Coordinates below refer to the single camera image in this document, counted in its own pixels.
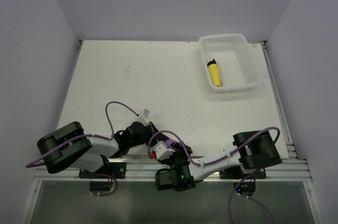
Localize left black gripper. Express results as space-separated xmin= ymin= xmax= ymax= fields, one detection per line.
xmin=128 ymin=121 xmax=169 ymax=148

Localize purple grey towel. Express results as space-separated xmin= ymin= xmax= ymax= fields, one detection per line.
xmin=164 ymin=139 xmax=193 ymax=155

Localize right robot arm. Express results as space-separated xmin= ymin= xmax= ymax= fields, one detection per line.
xmin=148 ymin=127 xmax=282 ymax=192

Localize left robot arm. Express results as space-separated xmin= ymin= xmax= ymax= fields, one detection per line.
xmin=37 ymin=122 xmax=168 ymax=178

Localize white plastic basket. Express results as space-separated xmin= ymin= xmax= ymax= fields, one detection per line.
xmin=199 ymin=33 xmax=262 ymax=93

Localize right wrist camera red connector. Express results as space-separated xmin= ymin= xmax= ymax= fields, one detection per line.
xmin=152 ymin=141 xmax=175 ymax=161

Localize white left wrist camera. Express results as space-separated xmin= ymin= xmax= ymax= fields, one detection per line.
xmin=136 ymin=109 xmax=150 ymax=126

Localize aluminium mounting rail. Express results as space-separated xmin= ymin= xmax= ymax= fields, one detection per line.
xmin=34 ymin=155 xmax=312 ymax=182

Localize left black base bracket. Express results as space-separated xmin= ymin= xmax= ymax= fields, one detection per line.
xmin=79 ymin=162 xmax=127 ymax=179

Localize black base bracket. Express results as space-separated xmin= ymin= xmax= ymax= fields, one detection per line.
xmin=79 ymin=162 xmax=127 ymax=179
xmin=219 ymin=166 xmax=267 ymax=180

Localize right black base bracket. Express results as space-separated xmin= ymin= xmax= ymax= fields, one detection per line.
xmin=219 ymin=166 xmax=267 ymax=180

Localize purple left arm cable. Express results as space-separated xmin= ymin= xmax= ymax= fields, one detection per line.
xmin=25 ymin=100 xmax=140 ymax=169

